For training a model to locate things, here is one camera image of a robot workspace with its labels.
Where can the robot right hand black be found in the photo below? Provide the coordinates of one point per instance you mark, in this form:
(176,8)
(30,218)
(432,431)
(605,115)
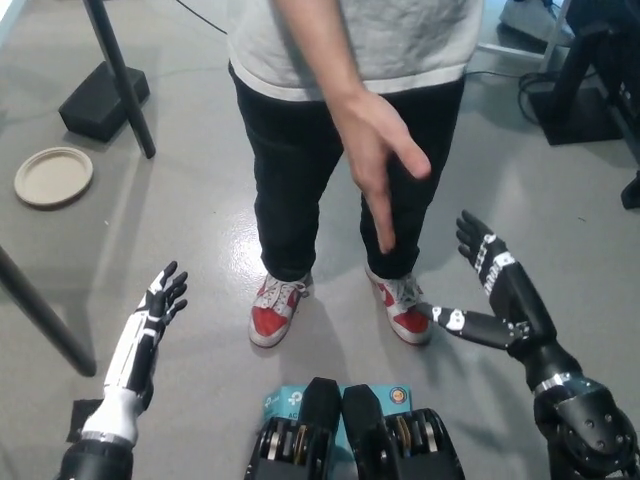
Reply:
(515,295)

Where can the person right hand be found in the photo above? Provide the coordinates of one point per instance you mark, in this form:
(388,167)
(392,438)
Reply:
(370,140)

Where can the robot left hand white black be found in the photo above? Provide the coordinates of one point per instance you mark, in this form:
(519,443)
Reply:
(131,345)

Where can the person left red white sneaker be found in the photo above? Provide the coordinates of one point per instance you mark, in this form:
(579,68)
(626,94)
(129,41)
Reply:
(400,305)

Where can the person red white sneaker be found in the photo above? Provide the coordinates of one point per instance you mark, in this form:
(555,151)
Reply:
(400,305)
(275,312)

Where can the person right red white sneaker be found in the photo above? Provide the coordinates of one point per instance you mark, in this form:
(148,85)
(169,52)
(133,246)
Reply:
(275,312)

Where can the robot left leg black block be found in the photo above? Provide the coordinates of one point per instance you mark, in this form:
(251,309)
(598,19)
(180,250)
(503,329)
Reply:
(300,440)

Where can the black trousers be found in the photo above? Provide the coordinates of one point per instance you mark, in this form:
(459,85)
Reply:
(295,175)

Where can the thick black table leg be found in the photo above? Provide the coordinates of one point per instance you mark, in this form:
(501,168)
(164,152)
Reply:
(42,315)

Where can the grey t-shirt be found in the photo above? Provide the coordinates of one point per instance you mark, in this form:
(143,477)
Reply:
(410,40)

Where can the black caster foot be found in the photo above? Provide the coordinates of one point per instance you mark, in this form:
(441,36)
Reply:
(632,192)

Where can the teal cardboard box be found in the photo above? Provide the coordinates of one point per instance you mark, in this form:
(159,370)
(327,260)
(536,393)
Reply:
(290,400)

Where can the beige paper plate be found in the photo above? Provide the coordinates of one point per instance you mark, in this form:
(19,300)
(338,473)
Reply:
(53,177)

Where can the black foam block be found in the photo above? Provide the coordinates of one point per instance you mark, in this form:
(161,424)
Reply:
(102,102)

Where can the thin black slanted pole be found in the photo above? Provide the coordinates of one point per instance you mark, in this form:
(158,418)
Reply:
(122,75)

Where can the white metal frame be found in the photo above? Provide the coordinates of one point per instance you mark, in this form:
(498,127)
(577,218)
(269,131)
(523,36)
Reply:
(525,50)

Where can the black stand with base plate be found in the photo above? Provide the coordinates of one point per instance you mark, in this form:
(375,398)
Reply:
(585,100)

